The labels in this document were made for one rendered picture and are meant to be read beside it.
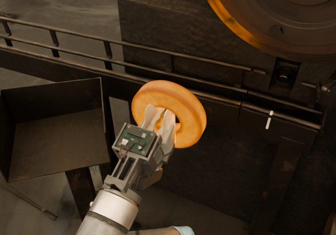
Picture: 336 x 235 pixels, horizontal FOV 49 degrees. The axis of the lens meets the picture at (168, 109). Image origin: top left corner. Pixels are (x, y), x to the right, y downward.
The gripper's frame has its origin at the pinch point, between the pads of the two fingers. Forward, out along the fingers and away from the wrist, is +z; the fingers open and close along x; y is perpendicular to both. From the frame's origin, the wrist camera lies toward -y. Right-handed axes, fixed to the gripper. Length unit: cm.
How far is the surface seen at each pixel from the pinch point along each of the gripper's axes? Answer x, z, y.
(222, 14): -3.4, 23.0, 4.6
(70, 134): 30.7, -4.7, -23.2
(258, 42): -11.9, 21.7, 0.0
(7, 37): 74, 21, -25
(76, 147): 26.5, -7.8, -22.3
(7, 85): 126, 31, -93
